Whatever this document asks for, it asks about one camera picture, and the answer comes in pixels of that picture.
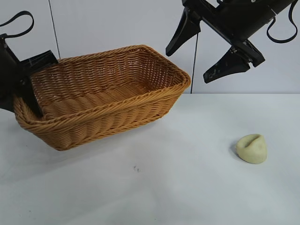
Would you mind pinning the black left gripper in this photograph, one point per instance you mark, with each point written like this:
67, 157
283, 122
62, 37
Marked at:
9, 70

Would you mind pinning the brown woven wicker basket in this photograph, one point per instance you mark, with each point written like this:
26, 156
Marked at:
105, 98

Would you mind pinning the pale yellow egg yolk pastry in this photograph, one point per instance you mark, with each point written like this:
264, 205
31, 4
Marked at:
252, 150

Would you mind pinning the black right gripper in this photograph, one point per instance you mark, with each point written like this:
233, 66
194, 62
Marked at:
239, 18

